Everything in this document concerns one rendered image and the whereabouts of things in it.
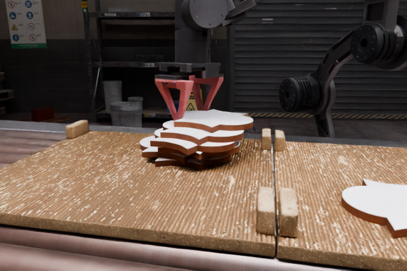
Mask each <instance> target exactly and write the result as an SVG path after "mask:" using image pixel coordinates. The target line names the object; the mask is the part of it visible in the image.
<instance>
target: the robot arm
mask: <svg viewBox="0 0 407 271"><path fill-rule="evenodd" d="M259 1H261V0H175V29H176V30H177V31H175V62H160V63H159V69H160V71H162V74H159V75H155V84H156V86H157V87H158V89H159V91H160V93H161V95H162V97H163V98H164V100H165V102H166V103H167V106H168V108H169V110H170V113H171V115H172V118H173V120H174V121H175V120H179V119H183V116H184V113H185V110H186V107H187V103H188V99H189V97H190V94H191V90H193V95H194V99H195V102H196V106H197V110H198V111H208V109H209V107H210V105H211V102H212V100H213V98H214V97H215V95H216V93H217V91H218V89H219V87H220V86H221V84H222V82H223V74H222V73H219V70H220V63H218V62H208V31H205V30H208V29H210V28H214V27H216V28H218V27H223V26H224V25H226V27H227V26H231V25H234V24H236V23H238V22H240V21H242V20H243V19H245V18H246V17H247V14H246V13H247V12H246V10H248V9H249V8H251V7H254V6H255V5H256V3H257V2H259ZM188 74H195V75H193V76H189V80H182V77H187V76H188ZM200 83H202V84H210V85H211V89H210V92H209V93H208V96H207V99H206V101H205V104H204V106H202V100H201V96H200ZM169 88H177V89H179V90H180V101H179V109H178V112H177V111H176V109H175V106H174V103H173V100H172V97H171V94H170V90H169Z"/></svg>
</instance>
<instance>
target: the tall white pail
mask: <svg viewBox="0 0 407 271"><path fill-rule="evenodd" d="M103 84H104V85H103V86H104V87H103V88H104V96H105V109H106V112H108V113H109V112H111V110H110V109H109V106H110V105H109V104H110V103H113V102H122V81H121V80H106V81H103Z"/></svg>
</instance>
